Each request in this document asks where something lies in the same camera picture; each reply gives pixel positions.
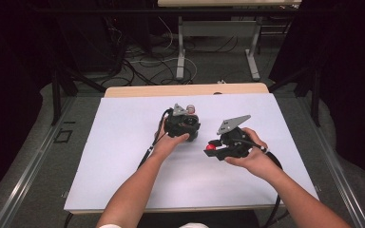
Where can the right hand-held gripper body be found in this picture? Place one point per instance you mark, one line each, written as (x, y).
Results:
(236, 142)

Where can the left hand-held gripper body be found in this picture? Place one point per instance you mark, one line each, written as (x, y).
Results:
(177, 123)

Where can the red bottle cap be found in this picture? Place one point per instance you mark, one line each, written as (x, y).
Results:
(211, 147)

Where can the person's left hand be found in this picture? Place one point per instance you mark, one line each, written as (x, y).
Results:
(168, 144)

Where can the person's right hand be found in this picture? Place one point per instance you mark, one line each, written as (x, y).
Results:
(256, 161)

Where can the light wooden table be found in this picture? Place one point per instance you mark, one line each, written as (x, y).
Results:
(171, 90)

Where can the white table board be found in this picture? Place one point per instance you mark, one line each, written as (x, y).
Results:
(202, 190)

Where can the small white floor plug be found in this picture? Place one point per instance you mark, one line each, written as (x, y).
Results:
(220, 81)

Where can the person's dark trousers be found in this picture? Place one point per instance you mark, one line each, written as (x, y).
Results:
(228, 220)

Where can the black metal stand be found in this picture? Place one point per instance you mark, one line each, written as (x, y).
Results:
(315, 95)
(56, 95)

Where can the desk with white legs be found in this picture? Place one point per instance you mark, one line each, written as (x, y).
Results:
(218, 28)

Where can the black horizontal bar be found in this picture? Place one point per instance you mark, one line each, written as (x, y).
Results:
(107, 10)

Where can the dark curtain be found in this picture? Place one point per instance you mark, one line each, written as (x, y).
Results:
(355, 79)
(9, 79)

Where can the metal floor rail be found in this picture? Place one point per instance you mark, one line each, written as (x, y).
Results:
(339, 180)
(25, 180)

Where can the black floor socket frame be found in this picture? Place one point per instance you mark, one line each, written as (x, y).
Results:
(63, 136)

